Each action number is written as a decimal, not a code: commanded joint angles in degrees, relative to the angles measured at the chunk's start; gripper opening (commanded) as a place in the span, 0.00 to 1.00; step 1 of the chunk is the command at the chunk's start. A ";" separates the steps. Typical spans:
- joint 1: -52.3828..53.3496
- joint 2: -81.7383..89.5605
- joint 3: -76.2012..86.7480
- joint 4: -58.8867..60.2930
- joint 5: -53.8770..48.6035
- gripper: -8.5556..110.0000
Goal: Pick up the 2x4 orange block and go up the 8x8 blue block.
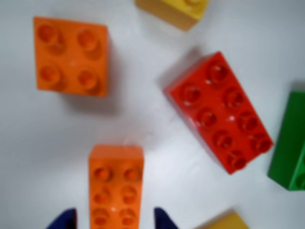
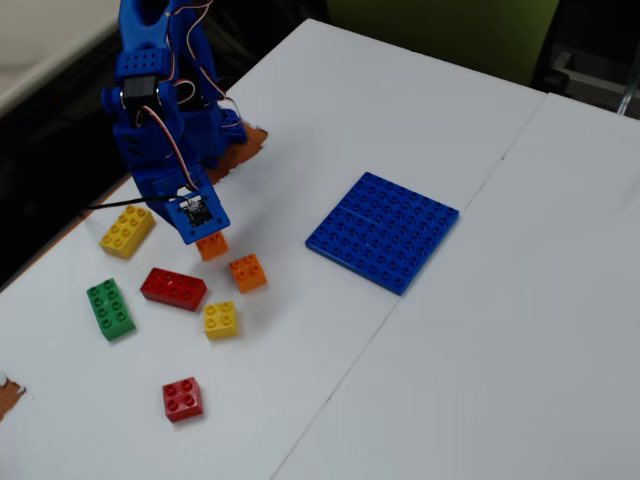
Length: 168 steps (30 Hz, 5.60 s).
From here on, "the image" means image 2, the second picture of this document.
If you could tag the blue gripper with motor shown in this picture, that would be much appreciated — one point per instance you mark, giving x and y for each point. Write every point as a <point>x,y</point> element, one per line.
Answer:
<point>159,207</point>

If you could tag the orange 2x4 brick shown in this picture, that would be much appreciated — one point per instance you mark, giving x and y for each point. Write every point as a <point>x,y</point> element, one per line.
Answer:
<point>212,247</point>

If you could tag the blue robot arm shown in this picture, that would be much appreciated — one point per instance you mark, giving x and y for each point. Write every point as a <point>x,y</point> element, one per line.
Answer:
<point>135,145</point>

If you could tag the yellow 2x4 brick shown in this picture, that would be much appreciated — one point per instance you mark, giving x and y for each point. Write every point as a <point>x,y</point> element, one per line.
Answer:
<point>126,231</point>

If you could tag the red 2x4 brick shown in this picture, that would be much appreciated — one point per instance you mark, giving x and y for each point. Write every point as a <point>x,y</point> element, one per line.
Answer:
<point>172,287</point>

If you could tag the orange 2x2 brick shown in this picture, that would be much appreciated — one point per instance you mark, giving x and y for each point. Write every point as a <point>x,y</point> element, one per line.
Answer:
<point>247,272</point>

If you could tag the green 2x4 brick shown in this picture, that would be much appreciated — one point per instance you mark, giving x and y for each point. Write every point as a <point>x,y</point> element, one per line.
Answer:
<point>110,309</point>

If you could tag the yellow 2x2 brick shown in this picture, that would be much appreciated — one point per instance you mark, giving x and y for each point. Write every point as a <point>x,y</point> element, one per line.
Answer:
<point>221,320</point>

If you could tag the white foam board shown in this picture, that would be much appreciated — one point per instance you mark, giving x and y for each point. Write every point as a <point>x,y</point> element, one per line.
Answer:
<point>275,350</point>
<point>500,350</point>

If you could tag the red 2x2 brick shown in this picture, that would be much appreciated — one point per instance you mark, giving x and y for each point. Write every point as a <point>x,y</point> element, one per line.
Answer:
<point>182,399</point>

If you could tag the white side table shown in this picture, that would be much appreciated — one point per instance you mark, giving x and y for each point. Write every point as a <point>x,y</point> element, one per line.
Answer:
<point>50,40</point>

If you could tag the blue 8x8 baseplate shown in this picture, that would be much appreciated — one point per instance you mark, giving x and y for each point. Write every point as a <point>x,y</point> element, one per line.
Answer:
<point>382,232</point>

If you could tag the green chair back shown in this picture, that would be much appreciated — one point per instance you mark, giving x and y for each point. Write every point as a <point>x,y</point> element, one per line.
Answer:
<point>450,30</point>

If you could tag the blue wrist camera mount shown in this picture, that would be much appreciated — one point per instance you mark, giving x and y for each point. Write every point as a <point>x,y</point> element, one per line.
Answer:
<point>197,215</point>

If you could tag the grey metal chair frame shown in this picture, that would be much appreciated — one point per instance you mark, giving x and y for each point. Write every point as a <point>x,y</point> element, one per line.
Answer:
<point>595,80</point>

